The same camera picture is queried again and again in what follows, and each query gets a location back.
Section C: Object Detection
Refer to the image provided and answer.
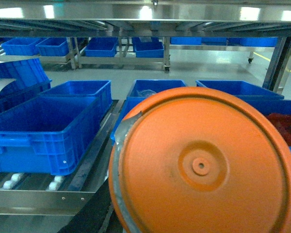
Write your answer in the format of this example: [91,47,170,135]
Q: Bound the orange round cap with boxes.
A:
[109,87,291,233]

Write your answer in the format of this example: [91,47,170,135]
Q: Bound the blue bin with red parts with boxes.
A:
[245,100,291,150]

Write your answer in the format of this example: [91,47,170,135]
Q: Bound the red plastic parts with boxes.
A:
[266,113,291,147]

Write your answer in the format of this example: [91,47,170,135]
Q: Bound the blue bin middle front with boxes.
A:
[110,96,154,146]

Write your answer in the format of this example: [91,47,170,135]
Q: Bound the blue bin middle rear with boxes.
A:
[127,80,187,100]

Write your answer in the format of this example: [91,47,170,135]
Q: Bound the blue bin left rear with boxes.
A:
[40,80,113,118]

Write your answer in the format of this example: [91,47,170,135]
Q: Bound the blue bin right rear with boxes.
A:
[195,80,284,100]

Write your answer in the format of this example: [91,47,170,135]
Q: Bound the blue bin left front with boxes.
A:
[0,96,101,176]

